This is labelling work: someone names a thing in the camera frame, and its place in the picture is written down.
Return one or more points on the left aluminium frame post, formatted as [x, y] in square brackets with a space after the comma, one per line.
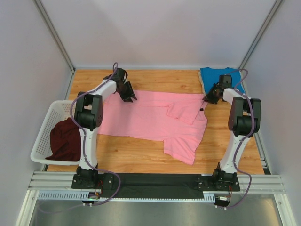
[53, 32]

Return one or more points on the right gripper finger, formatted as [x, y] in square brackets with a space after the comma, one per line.
[217, 98]
[209, 97]

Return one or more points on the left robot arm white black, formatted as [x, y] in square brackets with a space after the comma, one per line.
[87, 113]

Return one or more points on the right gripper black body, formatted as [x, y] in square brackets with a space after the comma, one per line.
[212, 94]

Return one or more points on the dark red t shirt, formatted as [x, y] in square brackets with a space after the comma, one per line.
[65, 142]

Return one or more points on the aluminium front rail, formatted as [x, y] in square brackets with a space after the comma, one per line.
[57, 186]

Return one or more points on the white plastic laundry basket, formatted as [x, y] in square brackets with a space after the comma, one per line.
[58, 111]

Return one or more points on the blue folded t shirt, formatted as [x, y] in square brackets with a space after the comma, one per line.
[209, 76]

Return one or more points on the aluminium frame post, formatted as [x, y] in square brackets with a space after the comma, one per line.
[53, 32]
[263, 28]

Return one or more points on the right aluminium frame post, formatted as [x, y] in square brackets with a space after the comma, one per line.
[263, 28]

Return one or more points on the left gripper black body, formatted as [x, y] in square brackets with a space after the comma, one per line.
[126, 92]

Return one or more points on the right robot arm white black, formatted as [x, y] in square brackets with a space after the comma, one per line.
[244, 121]

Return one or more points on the pink t shirt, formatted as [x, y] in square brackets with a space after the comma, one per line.
[176, 119]

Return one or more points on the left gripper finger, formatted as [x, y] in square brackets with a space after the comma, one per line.
[126, 96]
[129, 88]

